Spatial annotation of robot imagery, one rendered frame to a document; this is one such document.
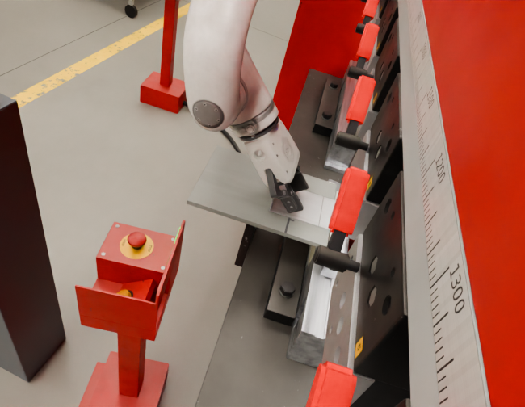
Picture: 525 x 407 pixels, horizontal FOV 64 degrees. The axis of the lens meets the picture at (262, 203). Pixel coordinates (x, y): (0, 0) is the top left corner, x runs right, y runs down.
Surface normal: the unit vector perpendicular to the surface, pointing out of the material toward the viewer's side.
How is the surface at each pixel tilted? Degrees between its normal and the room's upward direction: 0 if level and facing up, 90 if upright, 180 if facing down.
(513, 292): 90
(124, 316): 90
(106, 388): 0
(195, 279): 0
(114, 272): 90
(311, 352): 90
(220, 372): 0
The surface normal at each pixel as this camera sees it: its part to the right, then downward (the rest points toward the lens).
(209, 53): -0.18, 0.29
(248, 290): 0.22, -0.69
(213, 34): -0.15, 0.08
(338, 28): -0.22, 0.65
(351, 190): 0.03, -0.13
